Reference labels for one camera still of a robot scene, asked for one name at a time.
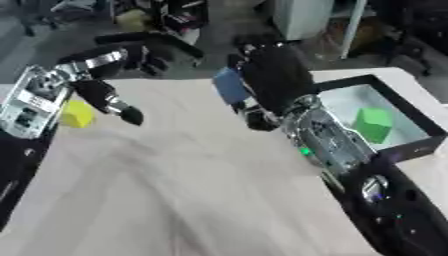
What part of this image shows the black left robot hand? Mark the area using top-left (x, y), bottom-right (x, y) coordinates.
top-left (54, 31), bottom-right (207, 127)

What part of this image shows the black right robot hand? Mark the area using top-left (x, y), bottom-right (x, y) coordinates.
top-left (224, 34), bottom-right (317, 132)

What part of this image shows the blue block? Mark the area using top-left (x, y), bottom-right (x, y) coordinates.
top-left (211, 66), bottom-right (254, 106)

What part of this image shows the black box white inside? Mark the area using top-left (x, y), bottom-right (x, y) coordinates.
top-left (306, 73), bottom-right (448, 164)

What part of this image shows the yellow cube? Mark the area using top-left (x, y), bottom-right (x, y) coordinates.
top-left (57, 99), bottom-right (98, 130)

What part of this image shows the white cabinet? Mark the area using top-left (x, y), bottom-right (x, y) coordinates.
top-left (271, 0), bottom-right (371, 60)

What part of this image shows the yellow bag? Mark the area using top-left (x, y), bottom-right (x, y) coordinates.
top-left (113, 9), bottom-right (154, 34)

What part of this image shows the green cube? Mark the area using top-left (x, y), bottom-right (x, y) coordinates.
top-left (350, 107), bottom-right (396, 145)

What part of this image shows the black office chair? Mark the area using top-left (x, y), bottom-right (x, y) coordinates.
top-left (369, 0), bottom-right (448, 77)

